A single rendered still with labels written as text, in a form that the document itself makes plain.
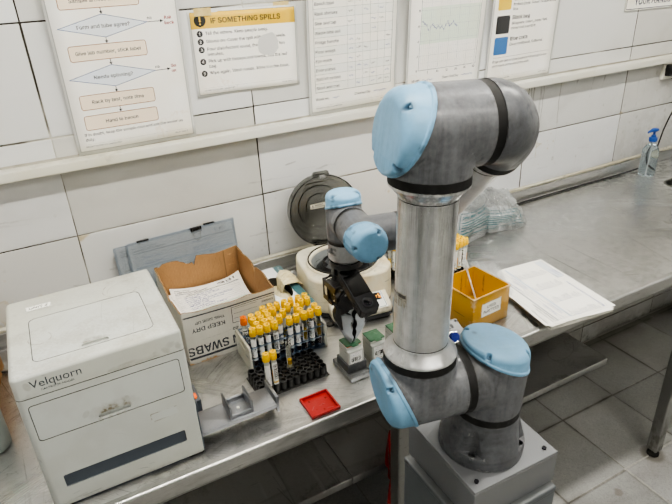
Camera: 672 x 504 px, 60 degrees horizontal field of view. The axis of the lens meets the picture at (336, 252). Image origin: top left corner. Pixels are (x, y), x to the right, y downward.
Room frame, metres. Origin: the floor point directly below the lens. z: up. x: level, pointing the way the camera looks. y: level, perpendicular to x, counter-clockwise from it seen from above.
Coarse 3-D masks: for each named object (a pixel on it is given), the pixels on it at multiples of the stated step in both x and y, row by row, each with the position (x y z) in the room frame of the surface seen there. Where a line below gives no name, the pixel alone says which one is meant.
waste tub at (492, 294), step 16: (464, 272) 1.38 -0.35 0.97; (480, 272) 1.38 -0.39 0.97; (464, 288) 1.39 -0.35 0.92; (480, 288) 1.38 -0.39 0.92; (496, 288) 1.33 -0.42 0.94; (464, 304) 1.25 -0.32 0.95; (480, 304) 1.24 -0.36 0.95; (496, 304) 1.27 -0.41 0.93; (464, 320) 1.25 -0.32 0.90; (480, 320) 1.24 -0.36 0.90; (496, 320) 1.28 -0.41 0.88
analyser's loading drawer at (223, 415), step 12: (240, 396) 0.98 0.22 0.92; (252, 396) 0.98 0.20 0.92; (264, 396) 0.98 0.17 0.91; (276, 396) 0.96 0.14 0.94; (216, 408) 0.95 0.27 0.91; (228, 408) 0.91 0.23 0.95; (240, 408) 0.95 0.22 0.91; (252, 408) 0.93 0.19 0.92; (264, 408) 0.94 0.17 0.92; (276, 408) 0.96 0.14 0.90; (204, 420) 0.92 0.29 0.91; (216, 420) 0.91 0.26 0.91; (228, 420) 0.91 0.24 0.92; (240, 420) 0.92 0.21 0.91; (204, 432) 0.88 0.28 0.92
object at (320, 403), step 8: (320, 392) 1.02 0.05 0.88; (328, 392) 1.02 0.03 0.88; (304, 400) 1.01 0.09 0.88; (312, 400) 1.00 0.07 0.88; (320, 400) 1.00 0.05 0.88; (328, 400) 1.00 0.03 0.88; (304, 408) 0.98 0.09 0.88; (312, 408) 0.98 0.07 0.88; (320, 408) 0.98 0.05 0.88; (328, 408) 0.98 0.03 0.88; (336, 408) 0.97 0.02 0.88; (312, 416) 0.95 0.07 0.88; (320, 416) 0.95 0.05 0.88
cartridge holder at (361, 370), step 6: (336, 360) 1.13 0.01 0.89; (342, 360) 1.10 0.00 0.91; (342, 366) 1.10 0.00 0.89; (348, 366) 1.07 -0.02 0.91; (354, 366) 1.08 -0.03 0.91; (360, 366) 1.09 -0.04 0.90; (366, 366) 1.10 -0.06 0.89; (342, 372) 1.09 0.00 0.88; (348, 372) 1.07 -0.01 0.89; (354, 372) 1.08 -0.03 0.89; (360, 372) 1.08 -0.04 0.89; (366, 372) 1.08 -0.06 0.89; (348, 378) 1.07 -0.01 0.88; (354, 378) 1.06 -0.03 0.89; (360, 378) 1.07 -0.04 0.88
